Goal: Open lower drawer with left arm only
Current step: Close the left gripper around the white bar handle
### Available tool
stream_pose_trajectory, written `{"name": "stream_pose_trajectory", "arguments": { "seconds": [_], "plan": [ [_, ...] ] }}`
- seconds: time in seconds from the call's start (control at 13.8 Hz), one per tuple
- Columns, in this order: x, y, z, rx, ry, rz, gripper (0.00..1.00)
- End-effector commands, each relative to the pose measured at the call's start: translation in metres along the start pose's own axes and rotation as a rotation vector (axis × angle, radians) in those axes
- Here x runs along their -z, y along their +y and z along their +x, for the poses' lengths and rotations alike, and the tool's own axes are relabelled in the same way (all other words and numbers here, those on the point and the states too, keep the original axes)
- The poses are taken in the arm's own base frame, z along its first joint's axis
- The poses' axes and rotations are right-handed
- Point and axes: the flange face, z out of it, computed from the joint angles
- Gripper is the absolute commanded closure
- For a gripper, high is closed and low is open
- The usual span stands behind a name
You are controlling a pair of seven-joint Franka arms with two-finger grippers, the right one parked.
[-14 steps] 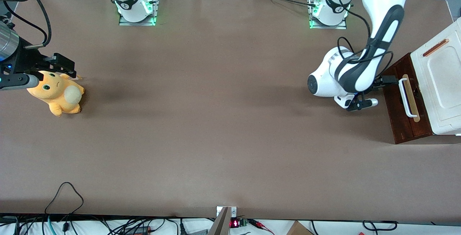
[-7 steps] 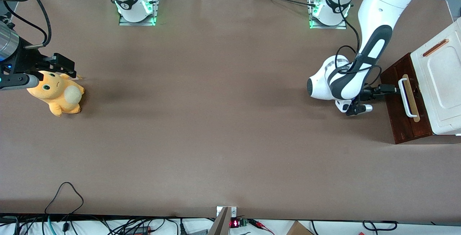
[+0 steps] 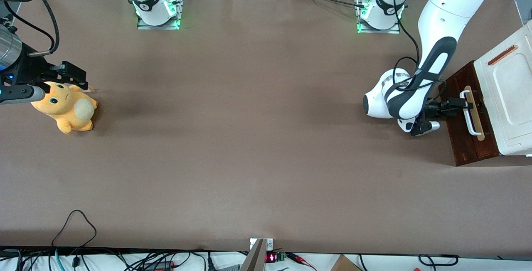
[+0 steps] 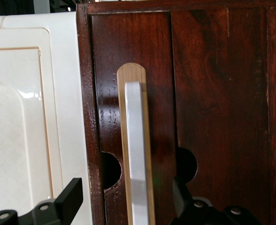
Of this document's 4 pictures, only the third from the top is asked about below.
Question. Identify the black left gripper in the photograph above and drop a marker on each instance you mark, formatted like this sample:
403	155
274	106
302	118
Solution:
437	108

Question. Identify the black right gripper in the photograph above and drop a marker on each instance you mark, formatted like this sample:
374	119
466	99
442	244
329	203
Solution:
30	70

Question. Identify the dark brown wooden drawer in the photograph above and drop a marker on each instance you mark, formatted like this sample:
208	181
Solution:
451	138

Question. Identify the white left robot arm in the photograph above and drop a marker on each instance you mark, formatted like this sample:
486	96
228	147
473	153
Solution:
449	5

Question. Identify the white drawer cabinet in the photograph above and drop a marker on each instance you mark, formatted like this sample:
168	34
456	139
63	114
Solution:
511	96

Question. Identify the light wooden strip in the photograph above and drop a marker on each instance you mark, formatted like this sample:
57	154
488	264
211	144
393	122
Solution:
478	125

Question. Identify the orange plush toy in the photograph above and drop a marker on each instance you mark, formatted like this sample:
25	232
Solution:
66	109

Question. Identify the small brown cabinet strip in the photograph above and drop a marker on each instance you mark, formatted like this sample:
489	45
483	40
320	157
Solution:
503	55

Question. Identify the brown cardboard box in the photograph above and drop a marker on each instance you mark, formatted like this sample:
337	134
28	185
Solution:
345	264

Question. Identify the red clip leads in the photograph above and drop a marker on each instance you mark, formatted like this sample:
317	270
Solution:
301	259

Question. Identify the red LED display module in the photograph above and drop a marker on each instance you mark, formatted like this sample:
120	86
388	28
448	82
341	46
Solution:
272	257

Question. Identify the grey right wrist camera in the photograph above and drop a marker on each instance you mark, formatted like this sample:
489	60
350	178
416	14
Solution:
20	94

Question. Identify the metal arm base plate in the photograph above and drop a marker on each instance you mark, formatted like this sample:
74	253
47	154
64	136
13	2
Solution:
179	13
378	31

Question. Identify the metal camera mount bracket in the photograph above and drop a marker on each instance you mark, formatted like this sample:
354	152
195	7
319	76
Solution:
255	256

